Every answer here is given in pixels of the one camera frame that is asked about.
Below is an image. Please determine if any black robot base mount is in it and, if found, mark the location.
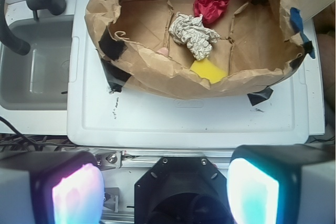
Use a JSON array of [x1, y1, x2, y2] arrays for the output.
[[134, 156, 235, 223]]

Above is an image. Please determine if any grey sink basin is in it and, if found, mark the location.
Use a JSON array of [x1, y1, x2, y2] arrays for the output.
[[1, 15, 73, 110]]

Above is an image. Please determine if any blue tape strip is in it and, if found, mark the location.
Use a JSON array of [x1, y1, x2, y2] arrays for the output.
[[289, 7, 316, 59]]

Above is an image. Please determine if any brown paper bag tray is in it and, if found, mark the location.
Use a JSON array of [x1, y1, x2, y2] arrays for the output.
[[85, 0, 313, 99]]

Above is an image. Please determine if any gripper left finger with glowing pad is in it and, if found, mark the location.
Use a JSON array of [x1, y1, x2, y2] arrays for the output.
[[1, 151, 104, 223]]

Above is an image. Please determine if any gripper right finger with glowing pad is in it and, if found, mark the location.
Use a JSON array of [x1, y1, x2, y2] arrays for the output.
[[227, 144, 335, 223]]

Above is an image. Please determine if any black curved faucet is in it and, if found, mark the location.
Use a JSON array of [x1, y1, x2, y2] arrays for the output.
[[1, 0, 67, 56]]

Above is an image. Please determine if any pink plush toy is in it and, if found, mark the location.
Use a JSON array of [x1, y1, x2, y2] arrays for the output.
[[157, 47, 169, 57]]

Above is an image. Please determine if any yellow sponge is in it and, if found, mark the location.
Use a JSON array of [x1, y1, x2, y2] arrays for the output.
[[190, 58, 228, 84]]

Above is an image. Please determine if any crumpled red paper ball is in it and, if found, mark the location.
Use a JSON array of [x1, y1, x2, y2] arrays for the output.
[[193, 0, 230, 25]]

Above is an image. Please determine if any white plastic lid board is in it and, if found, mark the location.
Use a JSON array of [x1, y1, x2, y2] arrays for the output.
[[67, 0, 309, 149]]

